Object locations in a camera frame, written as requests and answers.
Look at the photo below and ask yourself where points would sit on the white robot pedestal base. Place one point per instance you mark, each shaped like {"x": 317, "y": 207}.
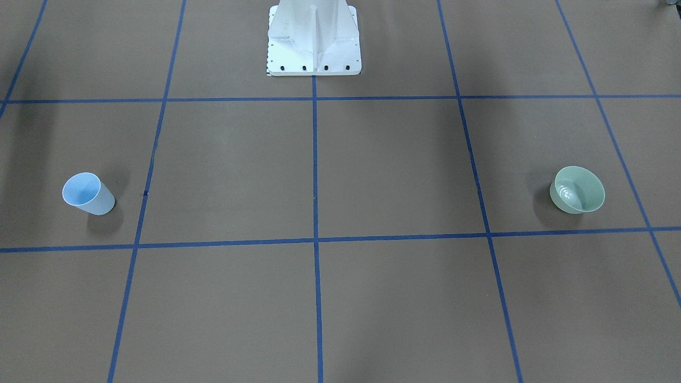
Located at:
{"x": 313, "y": 38}

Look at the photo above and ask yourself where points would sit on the light blue plastic cup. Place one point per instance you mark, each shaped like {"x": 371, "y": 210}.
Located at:
{"x": 87, "y": 192}

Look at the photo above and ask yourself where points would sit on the light green plastic bowl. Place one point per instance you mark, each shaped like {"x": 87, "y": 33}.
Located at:
{"x": 576, "y": 190}

